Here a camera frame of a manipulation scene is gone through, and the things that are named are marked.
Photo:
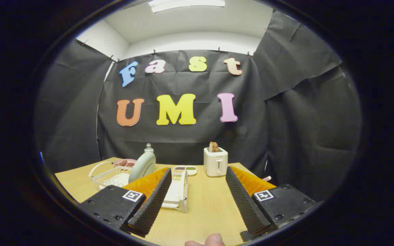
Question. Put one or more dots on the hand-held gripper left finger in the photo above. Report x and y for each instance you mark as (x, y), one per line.
(150, 208)

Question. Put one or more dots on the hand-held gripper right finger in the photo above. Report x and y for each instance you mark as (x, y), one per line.
(248, 208)

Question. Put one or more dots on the pale green plate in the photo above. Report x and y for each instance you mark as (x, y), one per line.
(142, 167)

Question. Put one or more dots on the pink plate with food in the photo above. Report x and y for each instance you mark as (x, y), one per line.
(125, 163)

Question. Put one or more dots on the white divided snack tray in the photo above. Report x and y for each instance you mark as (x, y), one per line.
(185, 169)

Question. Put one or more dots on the white toaster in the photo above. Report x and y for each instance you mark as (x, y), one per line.
(215, 162)

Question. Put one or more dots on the clear green drink bottle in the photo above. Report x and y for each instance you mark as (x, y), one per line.
(148, 148)

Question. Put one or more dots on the brown bread slice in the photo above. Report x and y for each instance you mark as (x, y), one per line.
(213, 147)

